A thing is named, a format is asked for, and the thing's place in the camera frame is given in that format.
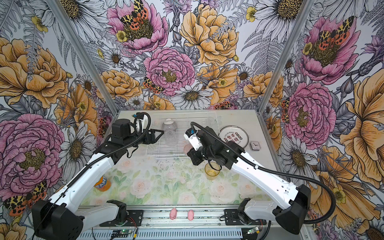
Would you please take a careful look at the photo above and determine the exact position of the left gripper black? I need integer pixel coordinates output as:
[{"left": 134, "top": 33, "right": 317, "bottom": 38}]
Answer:
[{"left": 124, "top": 128, "right": 164, "bottom": 148}]

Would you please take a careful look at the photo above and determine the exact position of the pink glass cup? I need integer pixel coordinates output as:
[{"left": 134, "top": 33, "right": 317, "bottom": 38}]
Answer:
[{"left": 183, "top": 144, "right": 194, "bottom": 155}]

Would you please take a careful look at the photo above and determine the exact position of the yellow glass cup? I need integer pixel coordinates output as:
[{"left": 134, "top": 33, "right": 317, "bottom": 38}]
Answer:
[{"left": 205, "top": 162, "right": 222, "bottom": 181}]

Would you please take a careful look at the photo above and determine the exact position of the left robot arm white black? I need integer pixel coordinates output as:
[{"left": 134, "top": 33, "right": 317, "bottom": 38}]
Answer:
[{"left": 32, "top": 112, "right": 164, "bottom": 240}]

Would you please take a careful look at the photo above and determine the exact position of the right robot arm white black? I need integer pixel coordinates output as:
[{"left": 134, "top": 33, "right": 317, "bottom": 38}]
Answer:
[{"left": 184, "top": 127, "right": 311, "bottom": 235}]

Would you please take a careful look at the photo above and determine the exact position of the clear glass cup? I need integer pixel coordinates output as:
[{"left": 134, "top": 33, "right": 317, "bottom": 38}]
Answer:
[{"left": 162, "top": 123, "right": 177, "bottom": 147}]

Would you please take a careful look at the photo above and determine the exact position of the striped grey bowl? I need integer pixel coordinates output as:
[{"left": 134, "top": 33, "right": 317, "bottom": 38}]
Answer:
[{"left": 163, "top": 118, "right": 175, "bottom": 126}]

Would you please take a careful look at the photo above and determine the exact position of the small clear alarm clock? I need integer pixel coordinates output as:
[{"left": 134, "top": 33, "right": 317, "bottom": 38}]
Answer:
[{"left": 250, "top": 141, "right": 261, "bottom": 151}]

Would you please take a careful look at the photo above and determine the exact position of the orange soda bottle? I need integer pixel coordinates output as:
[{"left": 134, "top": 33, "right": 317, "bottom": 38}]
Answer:
[{"left": 94, "top": 176, "right": 112, "bottom": 192}]

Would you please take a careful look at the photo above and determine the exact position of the right pink clip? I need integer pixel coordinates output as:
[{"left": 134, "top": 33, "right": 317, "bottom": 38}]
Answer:
[{"left": 187, "top": 210, "right": 195, "bottom": 221}]

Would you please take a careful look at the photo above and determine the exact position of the pink clip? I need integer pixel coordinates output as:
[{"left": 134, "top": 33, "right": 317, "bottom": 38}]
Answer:
[
  {"left": 170, "top": 208, "right": 178, "bottom": 220},
  {"left": 187, "top": 210, "right": 195, "bottom": 221}
]

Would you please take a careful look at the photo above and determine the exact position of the left pink clip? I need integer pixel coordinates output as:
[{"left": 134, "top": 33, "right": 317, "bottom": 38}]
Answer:
[{"left": 170, "top": 208, "right": 178, "bottom": 220}]

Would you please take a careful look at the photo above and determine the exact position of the right circuit board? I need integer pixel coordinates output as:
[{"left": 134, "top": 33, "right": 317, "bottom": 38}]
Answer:
[{"left": 247, "top": 227, "right": 260, "bottom": 235}]

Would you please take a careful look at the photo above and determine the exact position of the green circuit board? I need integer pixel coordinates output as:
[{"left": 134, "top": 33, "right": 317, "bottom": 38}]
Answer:
[{"left": 111, "top": 229, "right": 136, "bottom": 239}]

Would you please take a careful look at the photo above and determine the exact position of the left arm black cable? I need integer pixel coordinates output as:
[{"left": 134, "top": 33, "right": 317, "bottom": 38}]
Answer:
[{"left": 31, "top": 112, "right": 152, "bottom": 240}]

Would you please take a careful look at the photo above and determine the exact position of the white wire dish rack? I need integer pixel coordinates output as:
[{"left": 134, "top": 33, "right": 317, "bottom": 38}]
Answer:
[{"left": 146, "top": 110, "right": 222, "bottom": 160}]

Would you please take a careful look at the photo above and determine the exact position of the aluminium front rail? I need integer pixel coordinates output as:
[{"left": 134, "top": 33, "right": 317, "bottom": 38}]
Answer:
[{"left": 49, "top": 205, "right": 319, "bottom": 240}]

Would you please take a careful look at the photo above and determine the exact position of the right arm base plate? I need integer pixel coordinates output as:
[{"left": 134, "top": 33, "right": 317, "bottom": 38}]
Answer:
[{"left": 220, "top": 209, "right": 268, "bottom": 226}]

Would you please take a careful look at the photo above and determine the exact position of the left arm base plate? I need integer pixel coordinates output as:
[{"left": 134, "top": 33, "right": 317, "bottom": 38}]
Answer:
[{"left": 100, "top": 210, "right": 144, "bottom": 227}]

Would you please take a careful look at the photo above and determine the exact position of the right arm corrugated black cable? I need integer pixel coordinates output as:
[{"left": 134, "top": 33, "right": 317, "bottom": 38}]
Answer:
[{"left": 190, "top": 121, "right": 337, "bottom": 240}]

